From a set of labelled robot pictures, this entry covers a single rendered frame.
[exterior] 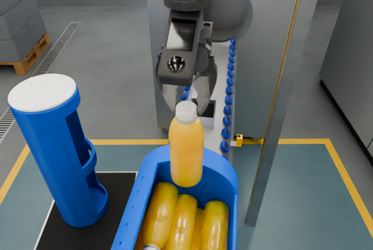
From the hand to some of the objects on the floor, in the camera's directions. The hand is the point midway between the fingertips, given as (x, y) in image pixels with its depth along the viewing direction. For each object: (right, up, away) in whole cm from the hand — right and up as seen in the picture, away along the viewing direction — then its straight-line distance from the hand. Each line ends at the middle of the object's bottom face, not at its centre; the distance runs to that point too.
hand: (186, 110), depth 54 cm
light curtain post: (+42, -72, +141) cm, 164 cm away
